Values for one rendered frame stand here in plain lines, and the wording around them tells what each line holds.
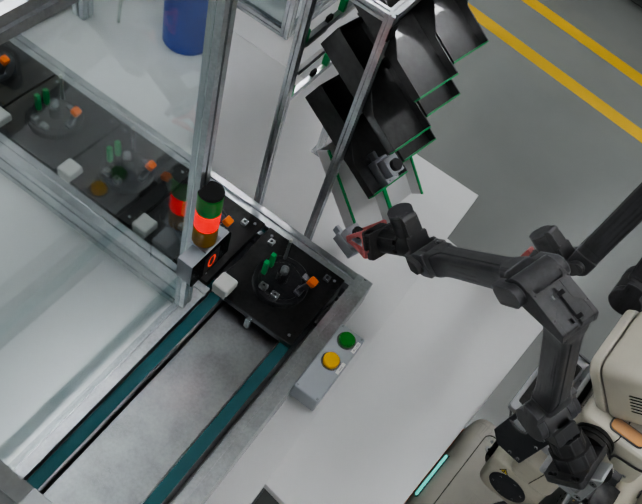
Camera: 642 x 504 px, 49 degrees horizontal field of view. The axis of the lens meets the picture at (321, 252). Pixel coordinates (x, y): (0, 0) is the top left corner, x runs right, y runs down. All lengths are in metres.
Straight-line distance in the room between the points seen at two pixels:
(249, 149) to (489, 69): 2.31
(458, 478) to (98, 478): 1.28
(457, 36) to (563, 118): 2.58
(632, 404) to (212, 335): 0.93
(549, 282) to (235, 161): 1.16
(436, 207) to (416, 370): 0.56
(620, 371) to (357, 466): 0.63
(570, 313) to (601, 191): 2.75
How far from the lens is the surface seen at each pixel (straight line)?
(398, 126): 1.59
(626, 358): 1.52
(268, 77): 2.35
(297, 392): 1.65
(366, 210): 1.84
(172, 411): 1.63
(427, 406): 1.83
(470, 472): 2.48
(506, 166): 3.70
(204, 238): 1.38
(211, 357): 1.68
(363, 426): 1.75
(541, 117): 4.07
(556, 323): 1.16
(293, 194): 2.04
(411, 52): 1.49
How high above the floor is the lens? 2.44
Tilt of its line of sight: 54 degrees down
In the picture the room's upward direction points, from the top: 23 degrees clockwise
